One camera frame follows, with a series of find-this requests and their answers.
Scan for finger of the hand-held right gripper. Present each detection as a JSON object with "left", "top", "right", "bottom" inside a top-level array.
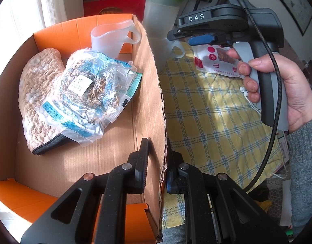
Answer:
[
  {"left": 167, "top": 28, "right": 222, "bottom": 41},
  {"left": 188, "top": 36, "right": 219, "bottom": 47}
]

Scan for clear bag of dried food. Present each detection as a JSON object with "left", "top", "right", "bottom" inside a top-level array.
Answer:
[{"left": 35, "top": 48, "right": 142, "bottom": 146}]

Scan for clear plastic measuring cup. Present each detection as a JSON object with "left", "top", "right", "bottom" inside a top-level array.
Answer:
[{"left": 90, "top": 22, "right": 141, "bottom": 59}]

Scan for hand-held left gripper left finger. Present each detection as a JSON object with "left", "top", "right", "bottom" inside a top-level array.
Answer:
[{"left": 20, "top": 138, "right": 149, "bottom": 244}]

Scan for green lidded shaker bottle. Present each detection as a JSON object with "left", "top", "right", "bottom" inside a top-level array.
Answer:
[{"left": 143, "top": 0, "right": 188, "bottom": 73}]

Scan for white curtain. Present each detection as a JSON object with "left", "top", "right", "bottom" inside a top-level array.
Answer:
[{"left": 0, "top": 0, "right": 85, "bottom": 38}]

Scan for person's right forearm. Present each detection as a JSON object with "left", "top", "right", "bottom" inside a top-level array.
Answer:
[{"left": 287, "top": 114, "right": 312, "bottom": 237}]

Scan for small white plastic cup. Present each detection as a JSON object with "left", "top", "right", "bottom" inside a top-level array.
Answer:
[{"left": 169, "top": 42, "right": 185, "bottom": 59}]

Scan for person's right hand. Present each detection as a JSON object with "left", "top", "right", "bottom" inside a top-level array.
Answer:
[{"left": 227, "top": 48, "right": 312, "bottom": 134}]

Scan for orange cardboard box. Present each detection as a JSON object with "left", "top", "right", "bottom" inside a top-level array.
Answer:
[{"left": 0, "top": 14, "right": 168, "bottom": 243}]

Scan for yellow plaid cloth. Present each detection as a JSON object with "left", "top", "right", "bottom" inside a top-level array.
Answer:
[{"left": 156, "top": 41, "right": 290, "bottom": 227}]

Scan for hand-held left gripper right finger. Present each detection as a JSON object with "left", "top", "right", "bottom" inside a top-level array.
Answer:
[{"left": 165, "top": 138, "right": 290, "bottom": 244}]

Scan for beige knitted oven mitt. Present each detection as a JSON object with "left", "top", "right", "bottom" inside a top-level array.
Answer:
[{"left": 19, "top": 48, "right": 72, "bottom": 155}]

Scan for white and red snack packet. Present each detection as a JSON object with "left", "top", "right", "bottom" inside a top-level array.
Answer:
[{"left": 194, "top": 44, "right": 248, "bottom": 79}]

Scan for framed ink painting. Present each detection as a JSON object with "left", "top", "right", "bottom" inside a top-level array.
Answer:
[{"left": 263, "top": 0, "right": 312, "bottom": 36}]

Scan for white wired earphones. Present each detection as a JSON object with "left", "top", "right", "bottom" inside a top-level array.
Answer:
[{"left": 239, "top": 86, "right": 262, "bottom": 112}]

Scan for red gift box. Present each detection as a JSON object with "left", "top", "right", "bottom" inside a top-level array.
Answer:
[{"left": 83, "top": 0, "right": 146, "bottom": 22}]

